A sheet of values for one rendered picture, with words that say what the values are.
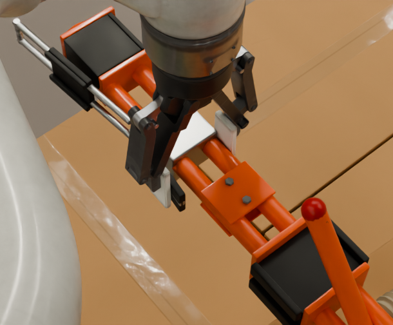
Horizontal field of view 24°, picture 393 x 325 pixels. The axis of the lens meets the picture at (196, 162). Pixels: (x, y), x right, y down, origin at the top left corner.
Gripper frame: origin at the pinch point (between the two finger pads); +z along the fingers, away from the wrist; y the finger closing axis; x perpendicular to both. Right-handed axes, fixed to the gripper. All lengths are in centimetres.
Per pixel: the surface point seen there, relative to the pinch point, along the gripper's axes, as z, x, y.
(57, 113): 108, 87, 24
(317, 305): -2.9, -21.3, -1.6
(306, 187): 53, 11, 33
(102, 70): -2.6, 14.6, -1.3
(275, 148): 53, 20, 34
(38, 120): 108, 87, 19
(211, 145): -1.1, 0.1, 2.6
